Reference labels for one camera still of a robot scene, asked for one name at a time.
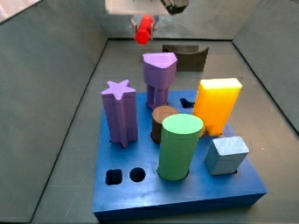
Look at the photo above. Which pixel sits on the light blue square block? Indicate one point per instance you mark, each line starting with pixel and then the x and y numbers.
pixel 226 154

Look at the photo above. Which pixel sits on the green cylinder peg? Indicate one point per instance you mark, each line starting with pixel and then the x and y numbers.
pixel 181 136

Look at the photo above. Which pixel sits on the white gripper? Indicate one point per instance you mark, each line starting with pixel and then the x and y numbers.
pixel 141 7

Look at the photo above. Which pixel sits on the yellow rectangular block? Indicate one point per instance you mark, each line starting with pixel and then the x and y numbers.
pixel 216 101

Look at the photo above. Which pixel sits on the blue shape sorter base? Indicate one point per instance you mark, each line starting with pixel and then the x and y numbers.
pixel 130 192

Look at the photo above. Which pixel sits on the purple star peg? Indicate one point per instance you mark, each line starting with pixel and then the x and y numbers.
pixel 119 101

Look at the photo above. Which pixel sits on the brown cylinder peg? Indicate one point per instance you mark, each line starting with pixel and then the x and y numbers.
pixel 160 114

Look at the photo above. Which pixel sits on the red hexagon prism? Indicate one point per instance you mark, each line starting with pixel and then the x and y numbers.
pixel 145 30

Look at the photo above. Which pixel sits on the purple pentagon peg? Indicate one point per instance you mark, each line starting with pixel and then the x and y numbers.
pixel 160 76

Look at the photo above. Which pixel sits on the black curved cradle stand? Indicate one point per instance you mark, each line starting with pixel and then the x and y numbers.
pixel 192 57

